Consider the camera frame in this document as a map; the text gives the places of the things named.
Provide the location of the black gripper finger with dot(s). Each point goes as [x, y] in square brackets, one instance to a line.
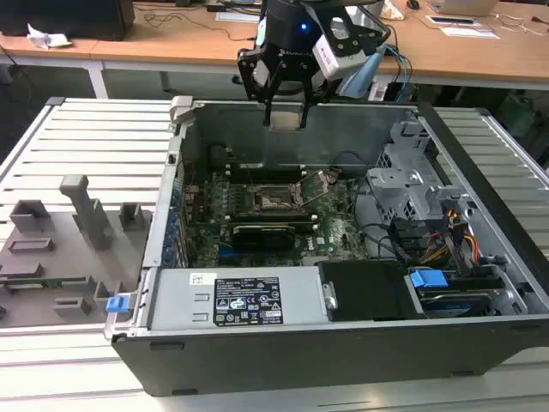
[257, 73]
[309, 86]

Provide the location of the CPU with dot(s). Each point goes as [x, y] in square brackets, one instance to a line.
[286, 121]

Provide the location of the black RAM slot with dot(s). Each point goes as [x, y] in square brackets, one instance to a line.
[257, 221]
[274, 172]

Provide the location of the CPU socket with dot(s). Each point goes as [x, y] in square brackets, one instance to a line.
[274, 199]

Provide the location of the white paper sheet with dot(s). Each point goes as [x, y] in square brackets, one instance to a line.
[472, 32]
[231, 16]

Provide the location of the wooden desk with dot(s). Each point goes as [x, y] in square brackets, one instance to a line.
[180, 47]
[51, 53]

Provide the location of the beige crumpled bag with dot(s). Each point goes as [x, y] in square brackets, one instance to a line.
[394, 10]

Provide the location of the black computer mouse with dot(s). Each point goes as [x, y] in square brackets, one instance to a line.
[413, 4]

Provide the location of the metal drive cage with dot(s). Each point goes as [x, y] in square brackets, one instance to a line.
[399, 189]

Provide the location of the green motherboard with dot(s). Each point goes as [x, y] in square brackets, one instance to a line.
[334, 232]

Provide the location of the black graphics card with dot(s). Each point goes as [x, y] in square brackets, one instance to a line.
[263, 237]

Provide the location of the white tablet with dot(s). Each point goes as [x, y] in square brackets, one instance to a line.
[454, 20]

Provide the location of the silver laptop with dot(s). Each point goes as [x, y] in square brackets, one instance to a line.
[467, 6]

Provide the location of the black computer tower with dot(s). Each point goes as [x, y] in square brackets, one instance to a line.
[64, 17]

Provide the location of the crumpled white paper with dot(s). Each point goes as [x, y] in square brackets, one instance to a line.
[47, 39]

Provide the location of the blue disk carrier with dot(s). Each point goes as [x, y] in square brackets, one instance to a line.
[429, 283]

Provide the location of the grey power supply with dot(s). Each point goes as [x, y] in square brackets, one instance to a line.
[180, 300]

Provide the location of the hard disk drive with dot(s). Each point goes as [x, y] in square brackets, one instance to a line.
[459, 307]

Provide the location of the grey parts rack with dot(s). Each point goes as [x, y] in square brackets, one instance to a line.
[64, 257]

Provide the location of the blue case latch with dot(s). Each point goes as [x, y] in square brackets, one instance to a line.
[116, 304]

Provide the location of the black PC case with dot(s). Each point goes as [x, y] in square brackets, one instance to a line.
[300, 360]

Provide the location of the green RAM stick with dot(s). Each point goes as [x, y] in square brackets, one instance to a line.
[64, 281]

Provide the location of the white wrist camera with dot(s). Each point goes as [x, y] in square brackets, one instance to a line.
[339, 60]

